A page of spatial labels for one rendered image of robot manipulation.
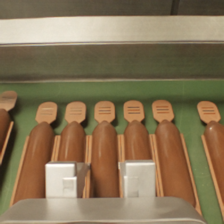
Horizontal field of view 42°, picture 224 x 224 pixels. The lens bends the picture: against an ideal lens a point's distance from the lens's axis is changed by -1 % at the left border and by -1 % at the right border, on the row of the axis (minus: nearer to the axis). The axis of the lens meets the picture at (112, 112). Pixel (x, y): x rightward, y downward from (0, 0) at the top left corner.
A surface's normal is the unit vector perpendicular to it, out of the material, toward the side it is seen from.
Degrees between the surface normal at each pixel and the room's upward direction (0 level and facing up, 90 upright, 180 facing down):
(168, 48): 90
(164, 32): 55
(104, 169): 2
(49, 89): 2
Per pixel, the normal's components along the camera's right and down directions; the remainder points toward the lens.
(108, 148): 0.22, -0.70
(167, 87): -0.01, -0.72
